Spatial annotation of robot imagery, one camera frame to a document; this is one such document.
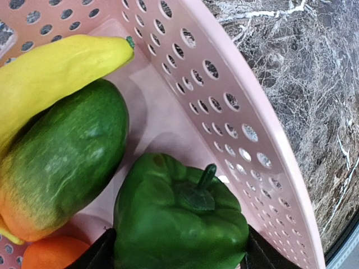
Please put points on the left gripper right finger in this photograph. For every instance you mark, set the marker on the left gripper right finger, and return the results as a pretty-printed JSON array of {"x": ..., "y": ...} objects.
[{"x": 262, "y": 255}]

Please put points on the orange green toy mango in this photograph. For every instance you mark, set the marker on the orange green toy mango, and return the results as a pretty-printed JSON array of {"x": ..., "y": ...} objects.
[{"x": 63, "y": 162}]

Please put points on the pink plastic basket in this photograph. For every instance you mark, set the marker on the pink plastic basket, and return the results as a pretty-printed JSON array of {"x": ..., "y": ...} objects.
[{"x": 190, "y": 94}]

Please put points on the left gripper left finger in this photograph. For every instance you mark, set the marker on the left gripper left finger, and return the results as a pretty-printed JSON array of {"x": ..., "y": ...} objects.
[{"x": 100, "y": 253}]

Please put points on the white slotted cable duct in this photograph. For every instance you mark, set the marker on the white slotted cable duct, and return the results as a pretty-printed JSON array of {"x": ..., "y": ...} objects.
[{"x": 347, "y": 257}]

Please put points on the yellow toy banana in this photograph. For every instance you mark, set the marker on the yellow toy banana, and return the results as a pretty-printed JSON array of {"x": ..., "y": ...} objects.
[{"x": 39, "y": 78}]

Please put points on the orange toy fruit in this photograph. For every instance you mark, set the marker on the orange toy fruit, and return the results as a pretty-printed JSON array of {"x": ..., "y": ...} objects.
[{"x": 53, "y": 252}]

